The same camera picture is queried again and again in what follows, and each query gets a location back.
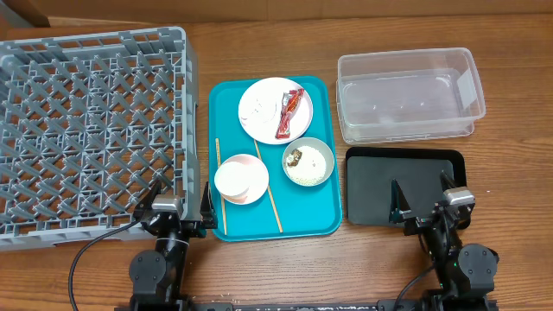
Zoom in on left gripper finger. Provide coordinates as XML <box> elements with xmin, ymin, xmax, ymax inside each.
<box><xmin>133</xmin><ymin>180</ymin><xmax>162</xmax><ymax>218</ymax></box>
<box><xmin>200</xmin><ymin>181</ymin><xmax>218</xmax><ymax>229</ymax></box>

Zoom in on pink small bowl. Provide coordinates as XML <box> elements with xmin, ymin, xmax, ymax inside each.
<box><xmin>221</xmin><ymin>154</ymin><xmax>270</xmax><ymax>205</ymax></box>

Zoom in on wooden chopstick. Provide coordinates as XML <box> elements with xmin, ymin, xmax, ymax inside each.
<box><xmin>215</xmin><ymin>138</ymin><xmax>227</xmax><ymax>235</ymax></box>
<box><xmin>253</xmin><ymin>139</ymin><xmax>283</xmax><ymax>233</ymax></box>

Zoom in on grey-green small bowl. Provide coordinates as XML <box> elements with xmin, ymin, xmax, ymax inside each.
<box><xmin>282</xmin><ymin>137</ymin><xmax>334</xmax><ymax>187</ymax></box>

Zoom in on brown food scrap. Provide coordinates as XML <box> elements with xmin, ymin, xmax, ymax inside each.
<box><xmin>286</xmin><ymin>149</ymin><xmax>302</xmax><ymax>167</ymax></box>

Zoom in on red snack wrapper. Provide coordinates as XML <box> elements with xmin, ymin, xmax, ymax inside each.
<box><xmin>275</xmin><ymin>88</ymin><xmax>305</xmax><ymax>139</ymax></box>

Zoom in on white paper napkin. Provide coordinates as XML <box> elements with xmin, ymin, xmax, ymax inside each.
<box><xmin>214</xmin><ymin>162</ymin><xmax>250</xmax><ymax>199</ymax></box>

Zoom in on white rice grains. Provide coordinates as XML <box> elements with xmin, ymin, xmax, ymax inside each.
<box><xmin>285</xmin><ymin>145</ymin><xmax>326</xmax><ymax>186</ymax></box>

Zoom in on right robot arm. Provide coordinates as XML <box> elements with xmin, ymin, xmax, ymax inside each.
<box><xmin>389</xmin><ymin>172</ymin><xmax>499</xmax><ymax>311</ymax></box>

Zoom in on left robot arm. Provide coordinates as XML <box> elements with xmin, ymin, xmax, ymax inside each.
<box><xmin>129</xmin><ymin>181</ymin><xmax>217</xmax><ymax>311</ymax></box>

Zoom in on black food waste tray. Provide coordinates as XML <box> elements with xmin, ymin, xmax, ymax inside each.
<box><xmin>346</xmin><ymin>147</ymin><xmax>467</xmax><ymax>227</ymax></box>

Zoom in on clear plastic waste bin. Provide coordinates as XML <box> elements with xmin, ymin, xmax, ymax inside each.
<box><xmin>336</xmin><ymin>48</ymin><xmax>486</xmax><ymax>145</ymax></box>

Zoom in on grey plastic dishwasher rack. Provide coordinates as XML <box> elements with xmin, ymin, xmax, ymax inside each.
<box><xmin>1</xmin><ymin>27</ymin><xmax>200</xmax><ymax>251</ymax></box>

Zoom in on teal plastic serving tray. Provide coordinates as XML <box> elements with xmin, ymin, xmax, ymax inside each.
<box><xmin>209</xmin><ymin>79</ymin><xmax>342</xmax><ymax>242</ymax></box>

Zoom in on large white round plate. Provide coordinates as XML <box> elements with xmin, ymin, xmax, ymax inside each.
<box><xmin>238</xmin><ymin>77</ymin><xmax>314</xmax><ymax>145</ymax></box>

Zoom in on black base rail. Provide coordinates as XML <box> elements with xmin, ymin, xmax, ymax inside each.
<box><xmin>114</xmin><ymin>295</ymin><xmax>500</xmax><ymax>311</ymax></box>

